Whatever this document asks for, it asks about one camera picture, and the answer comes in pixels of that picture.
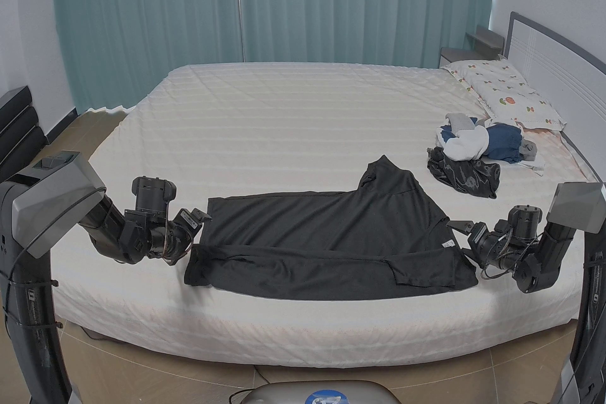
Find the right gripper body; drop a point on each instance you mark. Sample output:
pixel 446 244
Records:
pixel 490 255

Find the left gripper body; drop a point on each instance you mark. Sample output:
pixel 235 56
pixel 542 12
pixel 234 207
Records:
pixel 176 243

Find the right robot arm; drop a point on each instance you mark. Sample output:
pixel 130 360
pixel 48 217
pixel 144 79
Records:
pixel 549 250

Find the bed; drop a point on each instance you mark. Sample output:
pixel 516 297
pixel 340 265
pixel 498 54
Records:
pixel 284 118

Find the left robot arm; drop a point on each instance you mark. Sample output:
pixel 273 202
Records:
pixel 52 203

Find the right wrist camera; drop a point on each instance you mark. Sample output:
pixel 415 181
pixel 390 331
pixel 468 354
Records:
pixel 479 234

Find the black shiny garment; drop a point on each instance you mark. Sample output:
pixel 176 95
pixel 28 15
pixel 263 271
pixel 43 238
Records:
pixel 466 177

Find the pile of clothes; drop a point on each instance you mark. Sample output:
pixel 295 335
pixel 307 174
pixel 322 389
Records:
pixel 473 141

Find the black T-shirt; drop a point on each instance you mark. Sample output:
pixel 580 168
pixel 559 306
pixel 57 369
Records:
pixel 307 231

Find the grey bedside table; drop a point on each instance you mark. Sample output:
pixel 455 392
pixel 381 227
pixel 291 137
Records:
pixel 473 47

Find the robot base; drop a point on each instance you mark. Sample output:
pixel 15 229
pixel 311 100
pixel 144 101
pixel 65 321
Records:
pixel 326 393

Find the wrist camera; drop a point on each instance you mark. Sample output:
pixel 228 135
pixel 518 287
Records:
pixel 479 234
pixel 189 219

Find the white printed pillow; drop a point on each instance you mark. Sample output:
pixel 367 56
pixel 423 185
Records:
pixel 511 92

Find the black chest of drawers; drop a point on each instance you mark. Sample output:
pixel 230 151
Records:
pixel 16 122

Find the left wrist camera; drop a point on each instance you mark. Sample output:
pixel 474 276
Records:
pixel 189 219

